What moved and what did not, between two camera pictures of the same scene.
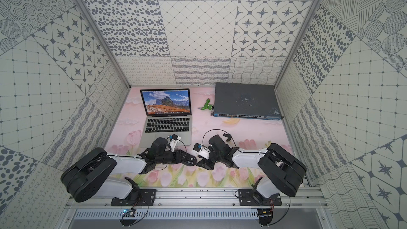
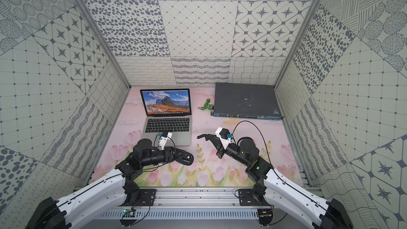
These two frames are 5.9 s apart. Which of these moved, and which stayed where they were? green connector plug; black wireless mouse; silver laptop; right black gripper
Moved: right black gripper
Stayed: black wireless mouse; silver laptop; green connector plug
